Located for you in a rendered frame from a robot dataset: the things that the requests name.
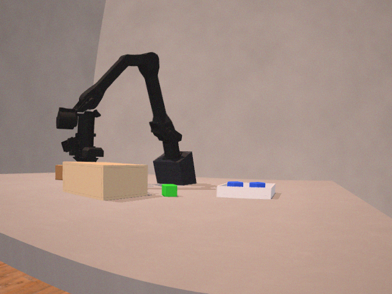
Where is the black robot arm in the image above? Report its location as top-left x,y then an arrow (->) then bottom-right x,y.
56,52 -> 183,160

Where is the green block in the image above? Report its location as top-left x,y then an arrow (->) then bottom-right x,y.
162,184 -> 178,197

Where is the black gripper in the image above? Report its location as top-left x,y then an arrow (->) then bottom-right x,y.
69,130 -> 104,162

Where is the brown cardboard box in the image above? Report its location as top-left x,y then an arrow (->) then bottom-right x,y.
55,165 -> 62,180

